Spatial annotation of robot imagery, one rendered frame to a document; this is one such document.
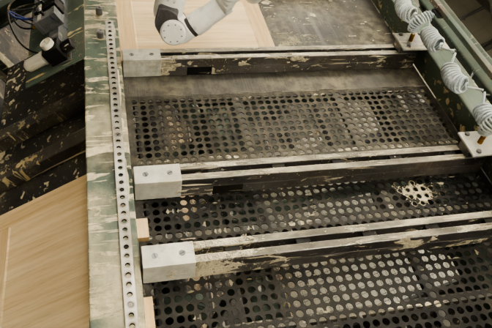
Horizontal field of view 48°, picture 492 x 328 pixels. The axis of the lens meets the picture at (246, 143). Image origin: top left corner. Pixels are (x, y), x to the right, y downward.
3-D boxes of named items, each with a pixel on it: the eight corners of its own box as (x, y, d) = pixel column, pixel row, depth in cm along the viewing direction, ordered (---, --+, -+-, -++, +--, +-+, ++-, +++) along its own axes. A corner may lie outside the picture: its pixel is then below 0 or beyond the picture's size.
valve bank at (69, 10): (7, -21, 207) (60, -51, 203) (33, 6, 218) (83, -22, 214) (-5, 61, 174) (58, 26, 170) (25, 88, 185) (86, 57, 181)
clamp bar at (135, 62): (121, 62, 189) (119, 1, 172) (427, 54, 217) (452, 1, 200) (124, 80, 182) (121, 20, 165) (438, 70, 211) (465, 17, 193)
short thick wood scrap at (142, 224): (135, 222, 144) (135, 219, 143) (147, 222, 145) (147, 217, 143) (137, 242, 140) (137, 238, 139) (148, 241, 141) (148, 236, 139)
